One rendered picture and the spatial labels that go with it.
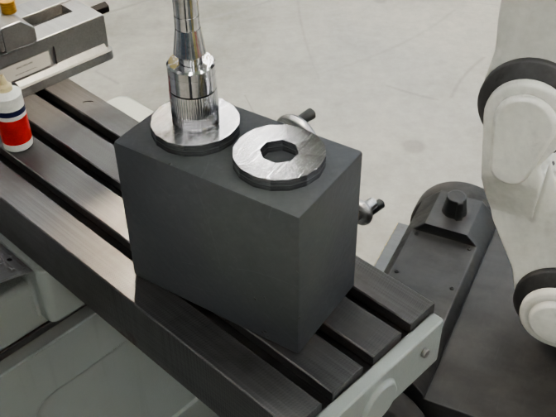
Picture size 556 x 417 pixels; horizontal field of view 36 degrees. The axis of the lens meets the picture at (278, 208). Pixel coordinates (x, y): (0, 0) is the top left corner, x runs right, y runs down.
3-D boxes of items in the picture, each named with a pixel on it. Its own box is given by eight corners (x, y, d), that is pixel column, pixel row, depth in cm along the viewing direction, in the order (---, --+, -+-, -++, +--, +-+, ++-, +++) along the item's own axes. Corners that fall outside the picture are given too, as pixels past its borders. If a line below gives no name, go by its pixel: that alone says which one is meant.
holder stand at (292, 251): (198, 217, 106) (184, 75, 93) (355, 285, 96) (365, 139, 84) (133, 275, 98) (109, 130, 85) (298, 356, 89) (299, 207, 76)
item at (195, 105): (194, 101, 89) (190, 52, 85) (228, 117, 87) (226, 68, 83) (162, 122, 86) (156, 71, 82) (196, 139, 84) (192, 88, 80)
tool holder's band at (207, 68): (190, 52, 85) (189, 43, 85) (226, 68, 83) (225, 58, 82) (156, 71, 82) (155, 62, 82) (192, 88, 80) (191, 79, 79)
